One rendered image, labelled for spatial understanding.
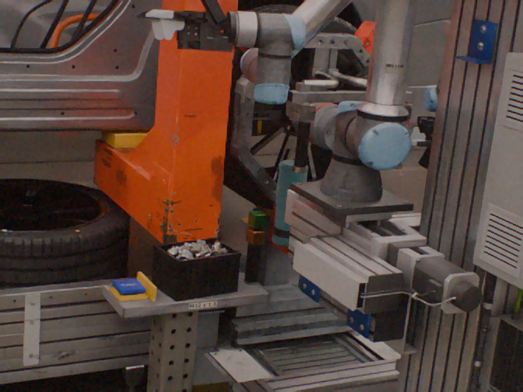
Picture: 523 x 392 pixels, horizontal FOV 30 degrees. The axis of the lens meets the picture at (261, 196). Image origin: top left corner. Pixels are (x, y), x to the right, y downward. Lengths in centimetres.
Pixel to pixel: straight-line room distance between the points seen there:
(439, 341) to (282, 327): 101
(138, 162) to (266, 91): 99
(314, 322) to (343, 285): 124
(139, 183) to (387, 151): 101
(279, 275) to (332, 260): 119
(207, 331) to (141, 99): 79
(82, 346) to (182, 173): 59
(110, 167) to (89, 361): 66
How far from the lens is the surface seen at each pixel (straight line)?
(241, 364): 316
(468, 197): 226
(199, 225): 281
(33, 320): 283
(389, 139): 219
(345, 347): 340
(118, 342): 295
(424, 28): 371
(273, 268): 336
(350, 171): 235
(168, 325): 267
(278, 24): 211
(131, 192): 305
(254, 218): 270
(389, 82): 219
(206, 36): 208
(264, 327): 327
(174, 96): 270
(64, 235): 292
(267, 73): 212
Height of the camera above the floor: 145
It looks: 16 degrees down
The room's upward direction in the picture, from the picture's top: 6 degrees clockwise
